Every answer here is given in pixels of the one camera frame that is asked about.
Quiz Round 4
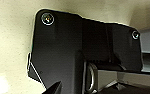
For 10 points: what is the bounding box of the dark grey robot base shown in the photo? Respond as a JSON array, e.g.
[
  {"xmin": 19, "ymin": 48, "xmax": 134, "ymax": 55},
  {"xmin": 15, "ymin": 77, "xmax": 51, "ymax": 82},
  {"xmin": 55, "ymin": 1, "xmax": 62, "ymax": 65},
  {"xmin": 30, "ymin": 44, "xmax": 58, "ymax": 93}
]
[{"xmin": 26, "ymin": 8, "xmax": 144, "ymax": 94}]

